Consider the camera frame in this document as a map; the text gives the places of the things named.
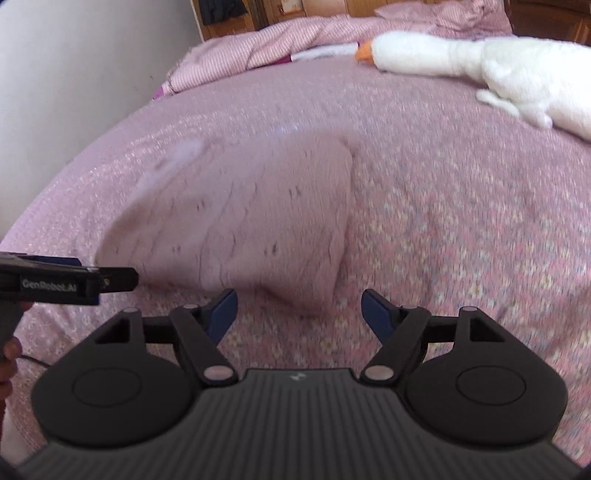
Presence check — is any pink knitted sweater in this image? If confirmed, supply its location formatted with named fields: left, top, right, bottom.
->
left=95, top=129, right=356, bottom=312

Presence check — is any person's left hand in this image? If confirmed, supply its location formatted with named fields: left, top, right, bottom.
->
left=0, top=301, right=34, bottom=416

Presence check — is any pink floral bed sheet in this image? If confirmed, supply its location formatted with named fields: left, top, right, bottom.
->
left=2, top=58, right=590, bottom=463

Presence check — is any pink checked duvet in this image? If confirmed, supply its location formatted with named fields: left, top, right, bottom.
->
left=153, top=1, right=512, bottom=99

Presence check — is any white plush goose toy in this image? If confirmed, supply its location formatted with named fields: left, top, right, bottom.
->
left=355, top=31, right=590, bottom=141

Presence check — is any white and magenta cloth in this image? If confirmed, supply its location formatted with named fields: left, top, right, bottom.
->
left=290, top=42, right=359, bottom=62

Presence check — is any dark wooden cabinet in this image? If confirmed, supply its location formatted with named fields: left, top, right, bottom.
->
left=504, top=0, right=590, bottom=46

